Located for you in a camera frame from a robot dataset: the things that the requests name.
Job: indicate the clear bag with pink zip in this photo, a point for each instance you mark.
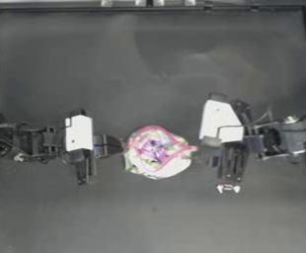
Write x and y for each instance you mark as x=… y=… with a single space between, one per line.
x=159 y=154

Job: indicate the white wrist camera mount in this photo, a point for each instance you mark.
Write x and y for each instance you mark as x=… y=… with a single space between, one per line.
x=79 y=133
x=219 y=122

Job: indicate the black table frame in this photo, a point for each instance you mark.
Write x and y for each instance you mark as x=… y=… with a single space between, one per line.
x=72 y=8

